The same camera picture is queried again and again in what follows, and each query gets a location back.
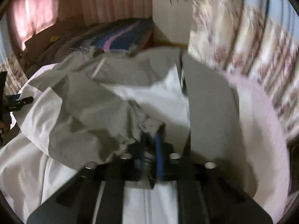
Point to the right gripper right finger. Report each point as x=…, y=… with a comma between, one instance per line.
x=203, y=195

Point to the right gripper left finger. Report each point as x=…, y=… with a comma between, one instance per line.
x=96, y=193

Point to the olive and white jacket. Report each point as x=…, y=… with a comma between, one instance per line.
x=90, y=108

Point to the blue floral curtain left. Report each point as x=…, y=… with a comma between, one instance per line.
x=16, y=77

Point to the blue floral curtain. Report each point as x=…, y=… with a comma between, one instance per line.
x=16, y=77
x=257, y=39

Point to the pink window curtain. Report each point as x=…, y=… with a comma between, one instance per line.
x=30, y=17

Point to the dark framed object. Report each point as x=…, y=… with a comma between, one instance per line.
x=293, y=156

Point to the dark bed with brown headboard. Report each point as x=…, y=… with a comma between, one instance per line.
x=58, y=44

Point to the striped dark blanket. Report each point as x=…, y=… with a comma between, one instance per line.
x=114, y=38

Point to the blue floral curtain right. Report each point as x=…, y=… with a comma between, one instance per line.
x=257, y=39

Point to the white wardrobe with decals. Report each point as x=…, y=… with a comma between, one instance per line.
x=172, y=20

